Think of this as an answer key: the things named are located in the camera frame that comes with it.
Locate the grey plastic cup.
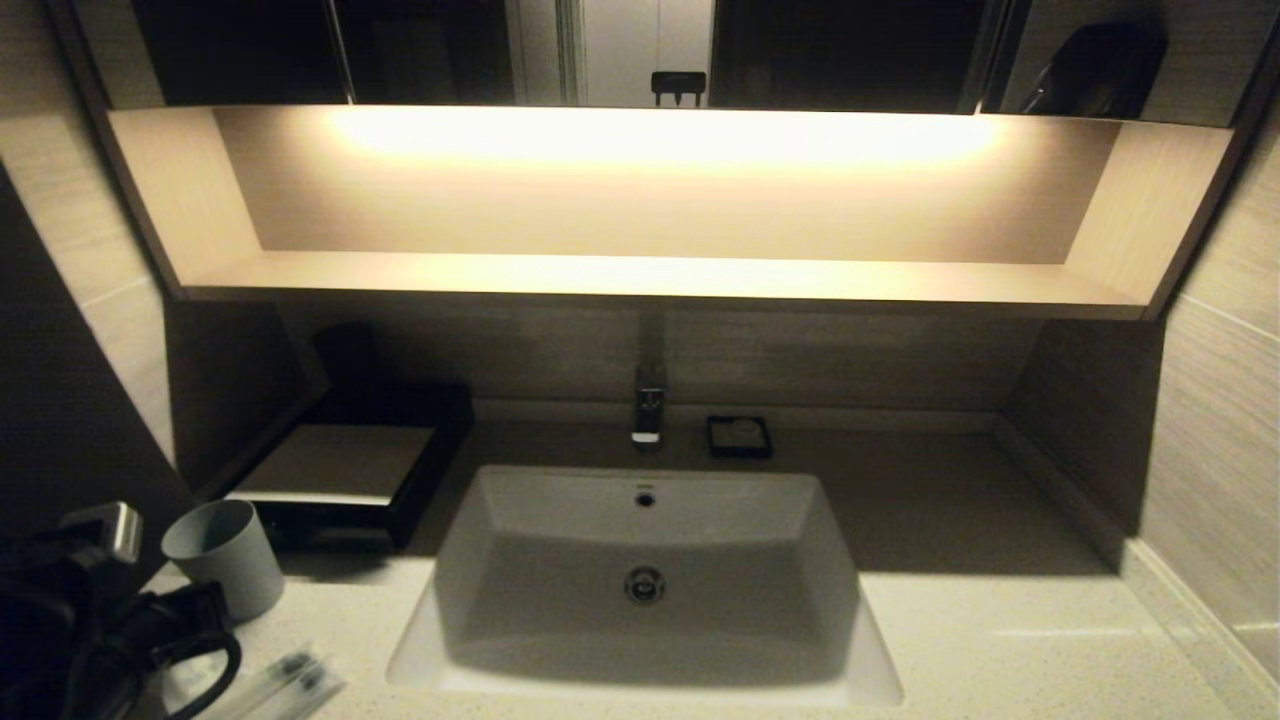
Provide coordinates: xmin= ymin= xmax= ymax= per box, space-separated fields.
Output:
xmin=160 ymin=498 xmax=286 ymax=623

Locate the grey metal plate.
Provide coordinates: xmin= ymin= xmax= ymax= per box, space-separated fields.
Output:
xmin=228 ymin=424 xmax=437 ymax=507

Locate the black storage box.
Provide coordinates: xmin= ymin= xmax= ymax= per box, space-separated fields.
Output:
xmin=222 ymin=383 xmax=476 ymax=553

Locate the black cup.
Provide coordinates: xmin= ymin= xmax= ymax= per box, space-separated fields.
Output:
xmin=313 ymin=322 xmax=386 ymax=396

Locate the white ceramic sink basin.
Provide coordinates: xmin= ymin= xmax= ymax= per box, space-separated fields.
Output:
xmin=387 ymin=463 xmax=904 ymax=707

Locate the chrome faucet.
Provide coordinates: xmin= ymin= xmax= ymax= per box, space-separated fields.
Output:
xmin=630 ymin=310 xmax=669 ymax=449

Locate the black soap dish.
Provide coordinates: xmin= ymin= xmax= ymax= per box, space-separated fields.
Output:
xmin=706 ymin=415 xmax=773 ymax=460

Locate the lit wooden shelf niche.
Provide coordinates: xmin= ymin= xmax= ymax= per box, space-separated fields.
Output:
xmin=105 ymin=103 xmax=1239 ymax=323

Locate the small black device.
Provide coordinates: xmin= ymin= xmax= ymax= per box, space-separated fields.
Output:
xmin=651 ymin=71 xmax=707 ymax=107

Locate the mirror cabinet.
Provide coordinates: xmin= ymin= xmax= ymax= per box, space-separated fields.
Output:
xmin=60 ymin=0 xmax=1280 ymax=127

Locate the thin black looped cable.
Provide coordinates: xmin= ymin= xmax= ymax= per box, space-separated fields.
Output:
xmin=90 ymin=630 xmax=244 ymax=720

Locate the black wall hair dryer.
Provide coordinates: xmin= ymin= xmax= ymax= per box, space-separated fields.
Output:
xmin=1020 ymin=22 xmax=1169 ymax=121

